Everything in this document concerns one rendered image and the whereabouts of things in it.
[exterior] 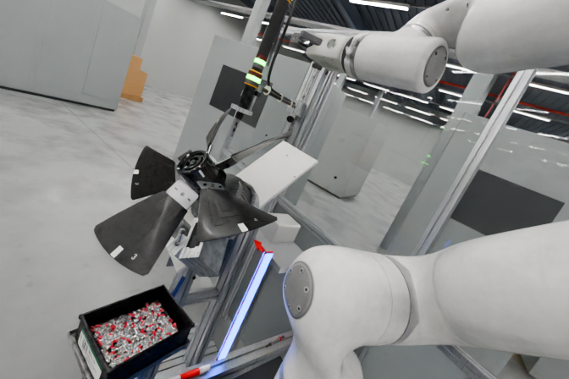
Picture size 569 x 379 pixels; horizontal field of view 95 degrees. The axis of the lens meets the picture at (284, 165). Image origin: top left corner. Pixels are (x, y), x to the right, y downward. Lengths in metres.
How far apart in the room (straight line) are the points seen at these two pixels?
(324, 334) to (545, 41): 0.37
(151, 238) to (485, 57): 0.88
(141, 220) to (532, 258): 0.88
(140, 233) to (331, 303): 0.70
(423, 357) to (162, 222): 1.04
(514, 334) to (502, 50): 0.28
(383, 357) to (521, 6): 1.23
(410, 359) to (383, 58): 1.10
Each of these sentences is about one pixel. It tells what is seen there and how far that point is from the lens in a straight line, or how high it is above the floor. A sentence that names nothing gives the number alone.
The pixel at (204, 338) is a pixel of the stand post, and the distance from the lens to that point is 1.62.
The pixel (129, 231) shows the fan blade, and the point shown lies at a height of 0.99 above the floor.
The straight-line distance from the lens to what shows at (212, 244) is 0.93.
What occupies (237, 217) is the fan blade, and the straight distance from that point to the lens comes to 0.73.
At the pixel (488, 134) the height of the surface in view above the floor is 1.71.
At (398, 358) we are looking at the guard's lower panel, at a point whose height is 0.81.
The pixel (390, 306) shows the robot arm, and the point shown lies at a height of 1.34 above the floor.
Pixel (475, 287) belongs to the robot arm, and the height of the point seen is 1.43.
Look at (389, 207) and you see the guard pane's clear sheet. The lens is 1.25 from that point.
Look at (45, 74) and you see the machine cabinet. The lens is 6.43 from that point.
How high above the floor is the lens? 1.50
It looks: 11 degrees down
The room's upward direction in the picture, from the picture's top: 24 degrees clockwise
